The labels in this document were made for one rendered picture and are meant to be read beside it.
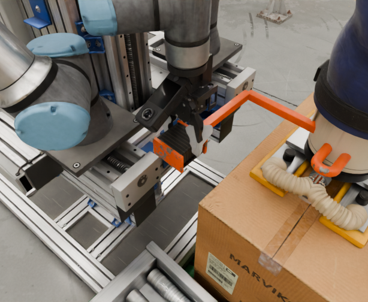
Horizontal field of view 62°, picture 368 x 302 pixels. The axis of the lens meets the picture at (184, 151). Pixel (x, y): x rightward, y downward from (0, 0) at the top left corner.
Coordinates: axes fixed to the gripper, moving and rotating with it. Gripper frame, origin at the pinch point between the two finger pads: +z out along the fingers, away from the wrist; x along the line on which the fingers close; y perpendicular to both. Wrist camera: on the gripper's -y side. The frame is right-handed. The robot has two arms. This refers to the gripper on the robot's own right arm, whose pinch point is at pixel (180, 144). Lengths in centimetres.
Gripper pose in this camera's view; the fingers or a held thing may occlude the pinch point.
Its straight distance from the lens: 67.4
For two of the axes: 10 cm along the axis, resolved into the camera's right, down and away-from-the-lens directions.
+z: 0.1, 6.8, 7.3
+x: -7.3, -5.0, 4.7
